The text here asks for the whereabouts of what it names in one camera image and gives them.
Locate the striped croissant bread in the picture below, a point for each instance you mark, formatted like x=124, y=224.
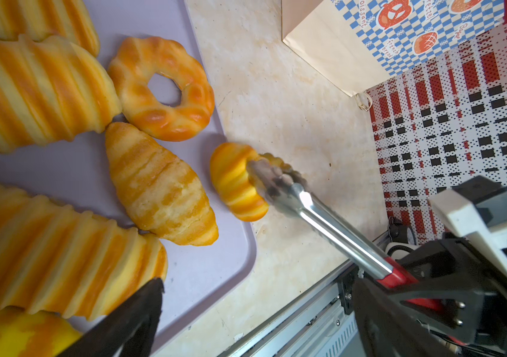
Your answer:
x=160, y=192

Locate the ridged long bread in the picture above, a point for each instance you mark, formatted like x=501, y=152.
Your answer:
x=55, y=259
x=42, y=19
x=51, y=91

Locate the blue checkered paper bag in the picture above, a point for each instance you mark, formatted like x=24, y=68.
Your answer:
x=359, y=44

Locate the lower ridged long bread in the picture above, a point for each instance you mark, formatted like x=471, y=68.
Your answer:
x=55, y=259

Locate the yellow orange striped bread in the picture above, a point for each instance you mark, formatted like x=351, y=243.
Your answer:
x=40, y=334

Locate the small round striped bun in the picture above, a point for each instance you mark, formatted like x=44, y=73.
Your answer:
x=230, y=179

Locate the steel tongs red handle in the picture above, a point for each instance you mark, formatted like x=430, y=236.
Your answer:
x=287, y=190

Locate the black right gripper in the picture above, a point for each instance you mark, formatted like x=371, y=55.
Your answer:
x=458, y=293

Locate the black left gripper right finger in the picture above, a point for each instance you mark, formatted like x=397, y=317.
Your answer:
x=386, y=318

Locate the small metal ring hook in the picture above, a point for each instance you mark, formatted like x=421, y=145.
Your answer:
x=364, y=101

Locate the ring shaped donut bread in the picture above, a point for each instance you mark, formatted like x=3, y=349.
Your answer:
x=134, y=65

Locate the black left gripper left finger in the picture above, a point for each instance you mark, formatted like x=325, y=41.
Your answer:
x=129, y=330

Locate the upper ridged long bread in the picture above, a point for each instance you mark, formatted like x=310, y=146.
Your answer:
x=42, y=19

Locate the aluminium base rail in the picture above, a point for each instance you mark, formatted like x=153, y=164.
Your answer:
x=316, y=323

